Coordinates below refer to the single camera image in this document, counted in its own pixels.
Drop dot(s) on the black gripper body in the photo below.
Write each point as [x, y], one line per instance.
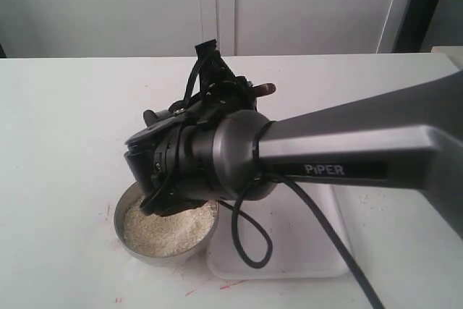
[208, 99]

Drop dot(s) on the brown wooden spoon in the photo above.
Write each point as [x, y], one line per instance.
[262, 90]

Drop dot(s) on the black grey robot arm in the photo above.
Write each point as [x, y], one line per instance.
[219, 147]

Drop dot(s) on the beige grainy powder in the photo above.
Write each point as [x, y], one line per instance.
[159, 237]

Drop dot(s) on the metal rice bowl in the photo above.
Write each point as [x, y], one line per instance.
[128, 198]

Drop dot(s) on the white plastic tray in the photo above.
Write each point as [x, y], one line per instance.
[301, 248]

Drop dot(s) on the white cabinet doors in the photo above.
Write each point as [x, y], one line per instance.
[81, 28]

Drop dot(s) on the beige side table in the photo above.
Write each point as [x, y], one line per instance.
[454, 51]

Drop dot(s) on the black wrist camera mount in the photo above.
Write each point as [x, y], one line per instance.
[208, 71]

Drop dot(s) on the dark door frame post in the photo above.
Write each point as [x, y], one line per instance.
[414, 25]

